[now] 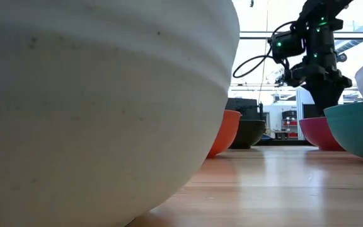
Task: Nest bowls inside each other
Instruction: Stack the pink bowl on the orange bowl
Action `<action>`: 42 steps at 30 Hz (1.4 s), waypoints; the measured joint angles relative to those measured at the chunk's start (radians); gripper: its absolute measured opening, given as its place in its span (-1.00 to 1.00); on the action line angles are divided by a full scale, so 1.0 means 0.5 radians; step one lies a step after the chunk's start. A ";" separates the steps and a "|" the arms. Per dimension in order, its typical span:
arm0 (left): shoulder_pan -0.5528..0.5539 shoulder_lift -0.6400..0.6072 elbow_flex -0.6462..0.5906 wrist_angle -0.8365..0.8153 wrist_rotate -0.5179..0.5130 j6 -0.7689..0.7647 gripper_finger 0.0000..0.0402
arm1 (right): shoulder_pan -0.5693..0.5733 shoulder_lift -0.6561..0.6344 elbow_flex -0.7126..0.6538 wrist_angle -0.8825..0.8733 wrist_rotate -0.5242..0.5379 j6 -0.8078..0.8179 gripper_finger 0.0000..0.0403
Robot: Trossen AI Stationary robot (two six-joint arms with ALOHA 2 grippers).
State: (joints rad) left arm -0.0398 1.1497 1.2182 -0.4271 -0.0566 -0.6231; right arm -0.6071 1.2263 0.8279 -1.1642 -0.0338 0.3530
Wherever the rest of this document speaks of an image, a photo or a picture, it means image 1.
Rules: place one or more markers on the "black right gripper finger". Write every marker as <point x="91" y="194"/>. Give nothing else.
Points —
<point x="331" y="96"/>
<point x="318" y="97"/>

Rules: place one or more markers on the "pink bowl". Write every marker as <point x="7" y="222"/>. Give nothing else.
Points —
<point x="317" y="134"/>

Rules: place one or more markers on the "teal bowl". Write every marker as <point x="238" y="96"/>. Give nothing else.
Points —
<point x="348" y="132"/>

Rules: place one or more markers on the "dark grey bowl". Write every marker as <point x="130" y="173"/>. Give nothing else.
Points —
<point x="249" y="134"/>

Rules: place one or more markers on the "orange bowl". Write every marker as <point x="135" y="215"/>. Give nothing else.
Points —
<point x="225" y="132"/>

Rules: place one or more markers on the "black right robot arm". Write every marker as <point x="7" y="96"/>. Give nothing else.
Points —
<point x="321" y="41"/>

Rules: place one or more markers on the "white pillar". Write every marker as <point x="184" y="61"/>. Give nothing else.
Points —
<point x="301" y="107"/>

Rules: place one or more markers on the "round black ceiling fixture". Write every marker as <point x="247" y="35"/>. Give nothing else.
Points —
<point x="342" y="57"/>

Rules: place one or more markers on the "shelf with red bins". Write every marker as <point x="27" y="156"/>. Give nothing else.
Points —
<point x="290" y="123"/>

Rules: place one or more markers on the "small background desk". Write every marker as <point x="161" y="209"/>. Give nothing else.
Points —
<point x="279" y="134"/>

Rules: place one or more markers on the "black ceiling light beam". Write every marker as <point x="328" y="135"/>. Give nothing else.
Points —
<point x="254" y="38"/>

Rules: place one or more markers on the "black equipment box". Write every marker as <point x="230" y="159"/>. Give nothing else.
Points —
<point x="241" y="108"/>

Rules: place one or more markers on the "black partition wall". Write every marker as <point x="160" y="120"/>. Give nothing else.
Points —
<point x="309" y="111"/>

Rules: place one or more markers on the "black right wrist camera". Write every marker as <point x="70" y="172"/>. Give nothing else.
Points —
<point x="287" y="45"/>

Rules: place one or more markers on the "black aluminium table frame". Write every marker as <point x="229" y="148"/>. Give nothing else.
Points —
<point x="282" y="142"/>

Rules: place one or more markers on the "black ceiling rail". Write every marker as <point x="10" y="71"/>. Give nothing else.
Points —
<point x="247" y="84"/>

